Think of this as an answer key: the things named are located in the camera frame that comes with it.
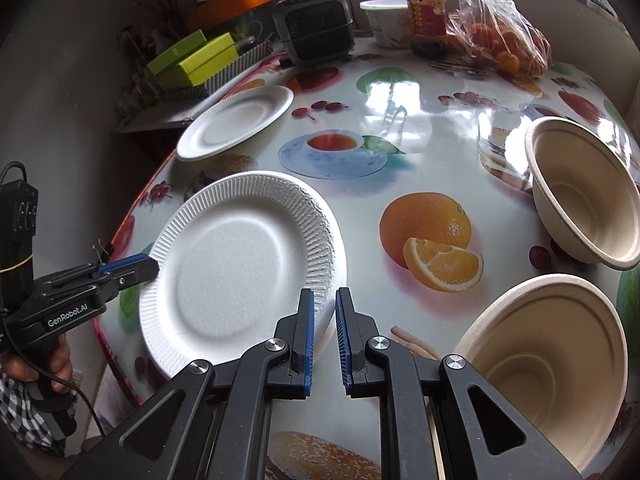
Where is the plastic bag of oranges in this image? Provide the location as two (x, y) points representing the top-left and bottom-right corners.
(405, 0), (553, 78)

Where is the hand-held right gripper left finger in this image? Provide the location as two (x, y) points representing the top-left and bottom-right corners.
(60, 287), (316, 480)

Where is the beige paper bowl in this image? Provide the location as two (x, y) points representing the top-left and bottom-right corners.
(524, 116), (640, 272)
(452, 274), (628, 476)

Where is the lime green box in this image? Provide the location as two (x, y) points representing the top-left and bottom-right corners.
(170, 33), (241, 88)
(146, 30), (208, 76)

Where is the person's left forearm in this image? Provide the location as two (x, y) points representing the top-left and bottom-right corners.
(0, 375), (66, 456)

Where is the small grey fan heater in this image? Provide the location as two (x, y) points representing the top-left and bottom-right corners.
(272, 0), (357, 66)

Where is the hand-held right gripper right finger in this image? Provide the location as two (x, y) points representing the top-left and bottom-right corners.
(335, 287), (583, 480)

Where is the grey ribbed basket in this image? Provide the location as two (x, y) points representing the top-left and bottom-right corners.
(207, 40), (273, 96)

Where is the red label glass jar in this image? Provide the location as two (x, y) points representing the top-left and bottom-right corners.
(401, 0), (449, 58)

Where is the person's left hand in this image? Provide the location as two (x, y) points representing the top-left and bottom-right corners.
(2, 332), (76, 396)

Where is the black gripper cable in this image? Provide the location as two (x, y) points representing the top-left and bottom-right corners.
(30, 360), (108, 436)

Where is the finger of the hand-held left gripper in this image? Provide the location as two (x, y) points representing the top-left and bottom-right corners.
(117, 262), (161, 289)
(96, 253), (160, 278)

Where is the large white paper plate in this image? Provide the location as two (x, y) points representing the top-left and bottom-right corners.
(138, 171), (348, 380)

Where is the white plastic cup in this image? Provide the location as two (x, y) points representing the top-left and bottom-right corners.
(360, 0), (412, 49)

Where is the small white paper plate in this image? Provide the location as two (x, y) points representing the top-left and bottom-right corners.
(176, 85), (295, 162)

